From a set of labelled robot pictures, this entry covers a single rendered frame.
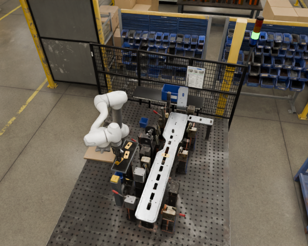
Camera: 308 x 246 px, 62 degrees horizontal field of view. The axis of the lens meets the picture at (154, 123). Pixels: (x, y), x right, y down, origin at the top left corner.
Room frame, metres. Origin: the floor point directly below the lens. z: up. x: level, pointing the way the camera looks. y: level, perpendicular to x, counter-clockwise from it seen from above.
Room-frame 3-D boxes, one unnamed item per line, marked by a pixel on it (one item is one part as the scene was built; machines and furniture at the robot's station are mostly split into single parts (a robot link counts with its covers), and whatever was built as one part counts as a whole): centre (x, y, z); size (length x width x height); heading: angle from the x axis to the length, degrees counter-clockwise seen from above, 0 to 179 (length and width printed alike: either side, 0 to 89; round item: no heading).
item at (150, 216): (1.59, -0.12, 1.00); 1.38 x 0.22 x 0.02; 164
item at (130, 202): (1.09, 0.21, 0.88); 0.11 x 0.10 x 0.36; 74
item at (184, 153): (1.62, -0.30, 0.87); 0.12 x 0.09 x 0.35; 74
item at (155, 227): (1.00, 0.06, 0.84); 0.18 x 0.06 x 0.29; 74
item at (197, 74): (2.56, -0.50, 1.30); 0.23 x 0.02 x 0.31; 74
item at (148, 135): (1.76, 0.05, 0.94); 0.18 x 0.13 x 0.49; 164
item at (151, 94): (2.53, -0.18, 1.02); 0.90 x 0.22 x 0.03; 74
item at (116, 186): (1.23, 0.34, 0.92); 0.08 x 0.08 x 0.44; 74
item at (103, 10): (5.37, 0.76, 0.52); 1.21 x 0.81 x 1.05; 173
